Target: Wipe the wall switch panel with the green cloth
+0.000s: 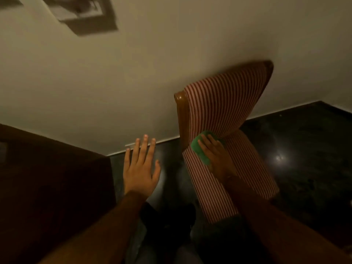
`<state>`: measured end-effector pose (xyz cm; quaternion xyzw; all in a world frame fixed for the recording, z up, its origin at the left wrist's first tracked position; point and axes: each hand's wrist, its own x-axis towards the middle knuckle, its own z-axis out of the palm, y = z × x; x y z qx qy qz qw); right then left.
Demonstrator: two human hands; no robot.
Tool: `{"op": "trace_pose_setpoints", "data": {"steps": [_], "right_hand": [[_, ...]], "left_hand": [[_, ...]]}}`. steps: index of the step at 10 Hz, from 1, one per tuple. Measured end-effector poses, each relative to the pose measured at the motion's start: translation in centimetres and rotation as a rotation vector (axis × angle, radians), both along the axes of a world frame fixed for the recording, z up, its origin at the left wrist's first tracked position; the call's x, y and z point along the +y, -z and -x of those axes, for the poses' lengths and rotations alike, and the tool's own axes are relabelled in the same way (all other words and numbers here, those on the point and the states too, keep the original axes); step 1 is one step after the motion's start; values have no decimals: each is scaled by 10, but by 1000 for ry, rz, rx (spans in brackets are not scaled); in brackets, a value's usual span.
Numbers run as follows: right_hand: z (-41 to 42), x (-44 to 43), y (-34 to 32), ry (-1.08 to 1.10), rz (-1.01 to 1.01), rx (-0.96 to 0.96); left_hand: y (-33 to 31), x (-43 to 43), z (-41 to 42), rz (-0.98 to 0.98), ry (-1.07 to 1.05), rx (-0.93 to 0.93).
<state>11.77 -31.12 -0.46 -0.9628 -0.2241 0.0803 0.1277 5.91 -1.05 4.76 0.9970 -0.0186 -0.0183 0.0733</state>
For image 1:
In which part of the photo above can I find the person's right hand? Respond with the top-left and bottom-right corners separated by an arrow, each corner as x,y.
197,134 -> 239,183

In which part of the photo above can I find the person's left hand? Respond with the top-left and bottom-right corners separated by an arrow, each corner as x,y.
123,134 -> 162,199

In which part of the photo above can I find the green cleaning cloth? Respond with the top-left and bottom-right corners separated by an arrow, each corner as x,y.
190,130 -> 221,166

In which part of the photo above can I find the person's left forearm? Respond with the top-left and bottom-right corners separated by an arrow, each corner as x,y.
38,191 -> 149,264

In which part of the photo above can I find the person's right forearm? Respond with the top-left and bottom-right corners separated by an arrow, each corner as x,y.
224,175 -> 352,264

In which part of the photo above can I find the red white striped wooden chair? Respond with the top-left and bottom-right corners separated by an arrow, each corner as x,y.
174,60 -> 280,225

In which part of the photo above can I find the dark brown wooden cabinet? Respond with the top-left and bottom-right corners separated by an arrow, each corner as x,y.
0,123 -> 117,264

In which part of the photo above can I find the grey wall switch panel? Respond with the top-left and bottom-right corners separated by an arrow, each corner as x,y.
41,0 -> 119,36

